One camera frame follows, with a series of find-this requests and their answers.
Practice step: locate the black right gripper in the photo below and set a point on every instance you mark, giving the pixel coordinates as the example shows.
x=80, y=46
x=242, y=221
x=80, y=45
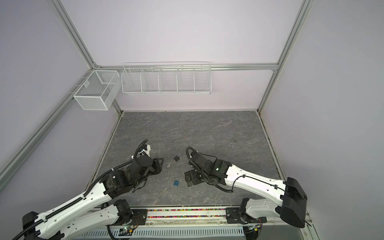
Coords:
x=188, y=178

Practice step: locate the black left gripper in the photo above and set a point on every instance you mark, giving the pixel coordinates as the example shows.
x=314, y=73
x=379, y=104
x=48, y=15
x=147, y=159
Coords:
x=156, y=165

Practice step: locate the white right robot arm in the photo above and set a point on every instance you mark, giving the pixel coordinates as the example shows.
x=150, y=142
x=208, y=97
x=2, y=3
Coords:
x=284, y=199

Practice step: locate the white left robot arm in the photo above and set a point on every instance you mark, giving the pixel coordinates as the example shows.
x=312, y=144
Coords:
x=98, y=206

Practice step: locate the black padlock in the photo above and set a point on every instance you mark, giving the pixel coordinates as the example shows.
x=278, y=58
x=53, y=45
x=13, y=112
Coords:
x=177, y=158

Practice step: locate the blue padlock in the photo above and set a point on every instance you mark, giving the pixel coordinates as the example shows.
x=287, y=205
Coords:
x=176, y=182

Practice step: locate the white mesh box basket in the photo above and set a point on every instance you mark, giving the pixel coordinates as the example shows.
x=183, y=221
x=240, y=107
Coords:
x=99, y=90

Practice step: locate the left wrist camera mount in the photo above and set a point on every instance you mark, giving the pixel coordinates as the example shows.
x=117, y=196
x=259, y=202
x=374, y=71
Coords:
x=145, y=150

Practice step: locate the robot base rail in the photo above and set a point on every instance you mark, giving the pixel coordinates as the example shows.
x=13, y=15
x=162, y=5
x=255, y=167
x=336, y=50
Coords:
x=173, y=224

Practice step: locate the white wire shelf basket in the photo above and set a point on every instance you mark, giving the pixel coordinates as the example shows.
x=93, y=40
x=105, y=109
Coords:
x=167, y=78

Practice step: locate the aluminium enclosure frame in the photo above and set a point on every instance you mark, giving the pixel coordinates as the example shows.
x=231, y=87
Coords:
x=49, y=48

